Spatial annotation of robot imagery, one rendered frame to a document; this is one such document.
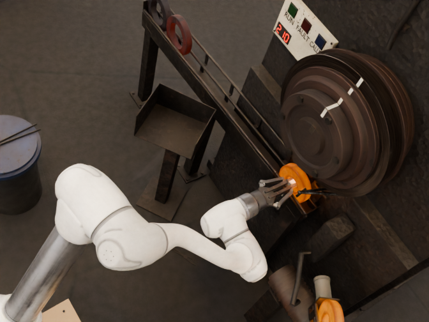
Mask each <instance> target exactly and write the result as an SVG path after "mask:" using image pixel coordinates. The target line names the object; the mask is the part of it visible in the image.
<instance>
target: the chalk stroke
mask: <svg viewBox="0 0 429 322"><path fill-rule="evenodd" d="M362 82H363V79H362V78H360V80H359V81H358V83H357V84H356V86H357V87H359V86H360V84H361V83H362ZM352 92H353V89H352V88H350V90H349V92H348V94H349V95H350V94H351V93H352ZM342 101H343V100H342V98H340V99H339V101H338V103H335V104H333V105H330V106H329V107H326V108H327V110H330V109H332V108H334V107H337V106H339V105H340V104H341V102H342ZM326 108H325V109H324V111H323V112H322V114H321V117H322V118H323V117H324V115H325V113H326V112H327V110H326Z"/></svg>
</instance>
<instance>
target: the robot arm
mask: <svg viewBox="0 0 429 322"><path fill-rule="evenodd" d="M276 183H278V184H277V185H275V186H272V187H270V188H268V187H264V186H267V185H272V184H276ZM286 185H287V187H285V188H283V189H281V190H279V191H277V192H275V193H274V191H275V190H278V189H279V188H282V187H284V186H286ZM296 187H297V184H296V182H295V181H294V179H293V178H289V179H285V178H284V177H279V178H273V179H270V180H260V181H259V188H258V189H257V190H255V191H253V192H251V193H245V194H243V195H241V196H239V197H236V198H235V199H232V200H228V201H224V202H222V203H220V204H217V205H216V206H214V207H213V208H211V209H210V210H209V211H208V212H206V213H205V214H204V215H203V217H202V218H201V220H200V225H201V228H202V230H203V232H204V234H205V235H206V236H207V237H209V238H218V237H220V239H221V240H222V241H223V243H224V244H225V246H226V250H224V249H222V248H221V247H219V246H217V245H216V244H215V243H213V242H212V241H210V240H208V239H207V238H205V237H204V236H202V235H201V234H199V233H198V232H196V231H194V230H193V229H190V228H189V227H186V226H183V225H181V224H160V223H148V222H147V221H146V220H145V219H144V218H142V217H141V216H140V215H139V214H138V213H137V212H136V211H135V209H134V208H133V207H132V205H131V204H130V203H129V201H128V200H127V198H126V196H125V195H124V194H123V193H122V192H121V191H120V189H119V188H118V187H117V186H116V185H115V184H114V182H113V181H112V180H111V179H110V178H109V177H108V176H106V175H105V174H104V173H102V172H101V171H99V170H98V169H96V168H94V167H92V166H90V165H85V164H75V165H72V166H70V167H69V168H67V169H65V170H64V171H63V172H62V173H61V174H60V175H59V177H58V178H57V181H56V184H55V193H56V197H57V199H58V200H57V208H56V216H55V223H56V225H55V227H54V228H53V230H52V232H51V233H50V234H49V236H48V238H47V239H46V241H45V243H44V244H43V245H42V247H41V249H40V250H39V252H38V253H37V255H36V257H35V258H34V260H33V262H32V263H31V265H30V266H29V268H28V269H27V271H26V273H25V274H24V276H23V277H22V278H21V280H20V282H19V283H18V285H17V287H16V288H15V290H14V291H13V293H12V294H8V295H0V322H42V313H41V310H42V309H43V308H44V306H45V305H46V303H47V302H48V301H49V299H50V297H51V296H52V295H53V294H54V292H55V290H56V289H57V288H58V286H59V285H60V283H61V282H62V281H63V279H64V278H65V276H66V275H67V273H68V272H69V271H70V269H71V268H72V266H73V265H74V263H75V262H76V260H77V259H78V258H79V256H80V255H81V253H82V252H83V250H84V249H85V248H86V246H87V244H89V243H94V244H95V245H96V254H97V257H98V260H99V261H100V263H101V264H102V265H103V266H104V267H106V268H108V269H111V270H117V271H129V270H136V269H139V268H142V267H145V266H147V265H150V264H152V263H154V262H155V261H156V260H158V259H159V258H161V257H163V256H164V255H165V254H166V253H167V252H168V251H170V250H171V249H173V248H174V247H182V248H184V249H186V250H189V251H190V252H193V253H194V254H196V255H198V256H200V257H202V258H204V259H206V260H208V261H209V262H211V263H213V264H215V265H217V266H219V267H221V268H224V269H227V270H232V271H233V272H236V273H238V274H240V276H242V278H244V280H246V281H248V282H257V281H258V280H260V279H261V278H263V277H264V276H265V275H266V273H267V261H266V258H265V255H264V253H263V251H262V249H261V247H260V245H259V244H258V242H257V240H256V239H255V237H254V236H253V234H252V233H251V232H250V230H249V228H248V226H247V223H246V220H249V219H250V218H252V217H254V216H256V215H257V214H258V212H259V211H261V210H263V209H265V208H267V207H272V206H273V207H275V208H276V210H279V208H280V206H281V205H282V204H283V203H284V202H285V201H286V200H287V199H288V198H289V197H290V196H291V195H292V194H293V192H294V190H293V188H296ZM286 192H288V193H287V194H286V195H285V196H284V197H283V198H282V199H281V200H280V201H279V202H276V203H274V202H275V199H276V198H277V197H279V196H281V195H283V194H284V193H286Z"/></svg>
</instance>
